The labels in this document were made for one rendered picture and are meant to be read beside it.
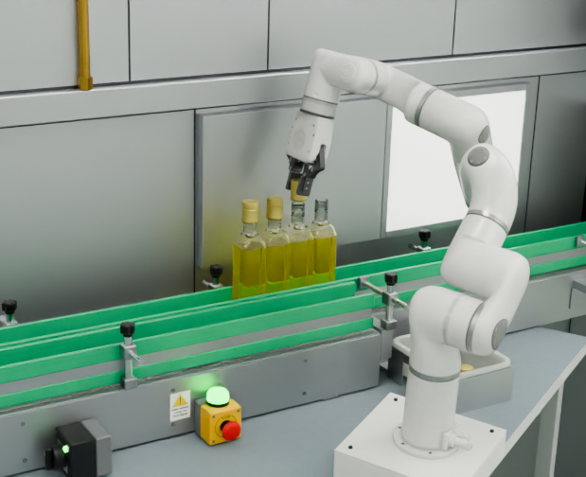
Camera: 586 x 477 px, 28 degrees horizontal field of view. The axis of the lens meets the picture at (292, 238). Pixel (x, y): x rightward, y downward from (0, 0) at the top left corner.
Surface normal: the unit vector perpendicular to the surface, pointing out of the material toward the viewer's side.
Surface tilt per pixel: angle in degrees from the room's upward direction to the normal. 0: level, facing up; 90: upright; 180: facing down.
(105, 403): 90
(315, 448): 0
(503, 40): 90
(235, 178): 90
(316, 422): 0
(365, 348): 90
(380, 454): 5
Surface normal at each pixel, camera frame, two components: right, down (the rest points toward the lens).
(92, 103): 0.51, 0.29
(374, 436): 0.06, -0.92
